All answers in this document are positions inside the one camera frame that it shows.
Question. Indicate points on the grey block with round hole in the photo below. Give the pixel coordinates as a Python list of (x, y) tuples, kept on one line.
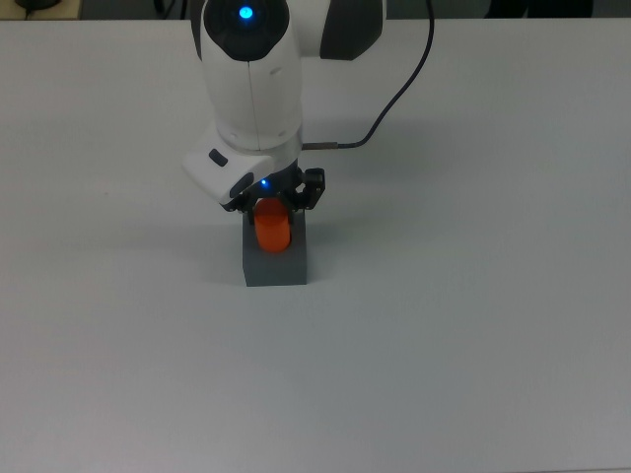
[(276, 268)]

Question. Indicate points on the orange cylinder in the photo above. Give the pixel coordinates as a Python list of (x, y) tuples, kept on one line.
[(272, 229)]

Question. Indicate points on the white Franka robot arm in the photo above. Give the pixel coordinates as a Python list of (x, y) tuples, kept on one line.
[(251, 93)]

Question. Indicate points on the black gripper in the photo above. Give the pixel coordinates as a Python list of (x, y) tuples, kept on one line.
[(278, 180)]

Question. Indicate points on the small black round object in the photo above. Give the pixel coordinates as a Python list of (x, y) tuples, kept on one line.
[(37, 3)]

